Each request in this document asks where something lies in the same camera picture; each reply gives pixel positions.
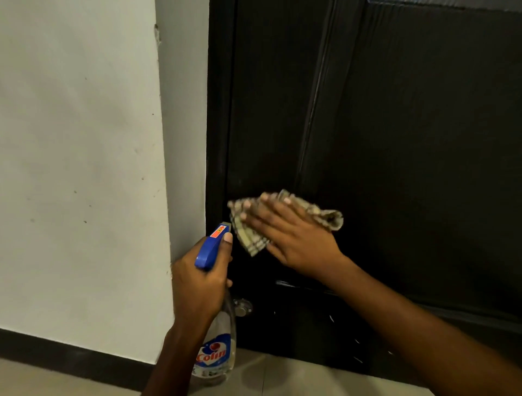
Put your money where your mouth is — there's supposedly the clear spray bottle blue nozzle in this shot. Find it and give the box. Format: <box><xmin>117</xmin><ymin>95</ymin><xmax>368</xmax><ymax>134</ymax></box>
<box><xmin>192</xmin><ymin>221</ymin><xmax>238</xmax><ymax>386</ymax></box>

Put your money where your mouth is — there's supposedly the dark wooden door frame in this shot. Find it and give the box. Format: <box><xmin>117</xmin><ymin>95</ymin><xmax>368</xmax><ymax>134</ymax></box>
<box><xmin>205</xmin><ymin>0</ymin><xmax>238</xmax><ymax>262</ymax></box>

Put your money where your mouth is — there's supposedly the checked cleaning cloth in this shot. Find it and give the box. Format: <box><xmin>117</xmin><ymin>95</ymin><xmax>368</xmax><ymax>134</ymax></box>
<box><xmin>227</xmin><ymin>189</ymin><xmax>344</xmax><ymax>258</ymax></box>

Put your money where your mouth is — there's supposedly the person's right hand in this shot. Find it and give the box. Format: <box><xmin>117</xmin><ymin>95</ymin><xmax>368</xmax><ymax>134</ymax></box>
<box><xmin>240</xmin><ymin>193</ymin><xmax>346</xmax><ymax>283</ymax></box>

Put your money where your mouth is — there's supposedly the person's left forearm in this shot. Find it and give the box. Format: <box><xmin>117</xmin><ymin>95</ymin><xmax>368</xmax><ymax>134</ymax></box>
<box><xmin>141</xmin><ymin>322</ymin><xmax>218</xmax><ymax>396</ymax></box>

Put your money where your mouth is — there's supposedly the person's left hand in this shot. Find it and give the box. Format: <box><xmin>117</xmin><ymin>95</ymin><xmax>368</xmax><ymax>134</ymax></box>
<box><xmin>171</xmin><ymin>232</ymin><xmax>234</xmax><ymax>332</ymax></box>

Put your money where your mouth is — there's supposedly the person's right forearm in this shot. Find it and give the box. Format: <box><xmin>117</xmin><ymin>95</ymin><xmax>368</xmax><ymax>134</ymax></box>
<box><xmin>320</xmin><ymin>255</ymin><xmax>522</xmax><ymax>396</ymax></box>

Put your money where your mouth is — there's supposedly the dark wooden door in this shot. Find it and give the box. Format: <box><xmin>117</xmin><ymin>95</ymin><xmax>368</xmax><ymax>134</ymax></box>
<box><xmin>225</xmin><ymin>0</ymin><xmax>522</xmax><ymax>389</ymax></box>

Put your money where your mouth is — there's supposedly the dark skirting board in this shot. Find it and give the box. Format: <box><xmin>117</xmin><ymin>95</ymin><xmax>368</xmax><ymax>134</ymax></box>
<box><xmin>0</xmin><ymin>328</ymin><xmax>158</xmax><ymax>392</ymax></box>

